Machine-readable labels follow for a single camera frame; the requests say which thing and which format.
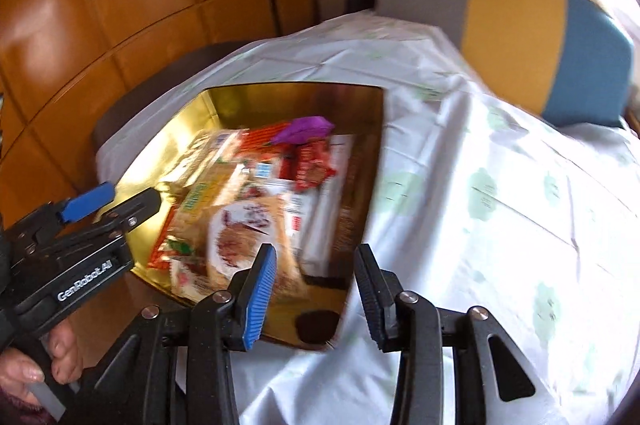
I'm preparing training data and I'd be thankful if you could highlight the pink floral candy packet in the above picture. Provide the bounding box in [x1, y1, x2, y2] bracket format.
[168, 256, 214, 303]

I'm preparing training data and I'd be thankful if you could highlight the green cracker packet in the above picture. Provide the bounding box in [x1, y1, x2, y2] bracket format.
[165, 162, 247, 256]

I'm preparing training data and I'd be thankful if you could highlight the dried red date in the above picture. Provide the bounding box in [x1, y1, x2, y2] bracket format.
[294, 309, 341, 347]

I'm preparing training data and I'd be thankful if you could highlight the brown sesame cake packet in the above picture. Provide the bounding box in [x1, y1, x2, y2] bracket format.
[206, 196, 308, 303]

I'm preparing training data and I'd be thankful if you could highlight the large red snack bag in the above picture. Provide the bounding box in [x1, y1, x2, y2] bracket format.
[148, 122, 288, 270]

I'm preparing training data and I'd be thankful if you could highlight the white red snack packet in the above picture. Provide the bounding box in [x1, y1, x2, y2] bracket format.
[236, 178, 319, 256]

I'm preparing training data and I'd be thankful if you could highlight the small red candy packet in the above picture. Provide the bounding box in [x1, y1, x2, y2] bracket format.
[294, 139, 336, 192]

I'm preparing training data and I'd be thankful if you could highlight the person's left hand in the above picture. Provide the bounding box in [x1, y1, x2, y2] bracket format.
[0, 317, 86, 408]

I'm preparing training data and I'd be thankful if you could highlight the long white brown packet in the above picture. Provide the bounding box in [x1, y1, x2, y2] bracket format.
[298, 135, 355, 278]

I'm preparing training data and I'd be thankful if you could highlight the cloud print tablecloth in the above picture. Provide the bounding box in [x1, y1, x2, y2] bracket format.
[96, 14, 639, 424]

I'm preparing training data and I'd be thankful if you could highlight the gold tin box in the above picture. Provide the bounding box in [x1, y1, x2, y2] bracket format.
[111, 82, 384, 350]

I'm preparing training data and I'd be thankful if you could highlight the purple candy wrapper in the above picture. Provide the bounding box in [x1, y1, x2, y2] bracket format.
[269, 115, 334, 146]

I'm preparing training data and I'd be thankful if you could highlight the grey yellow blue chair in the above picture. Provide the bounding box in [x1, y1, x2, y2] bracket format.
[345, 0, 632, 127]

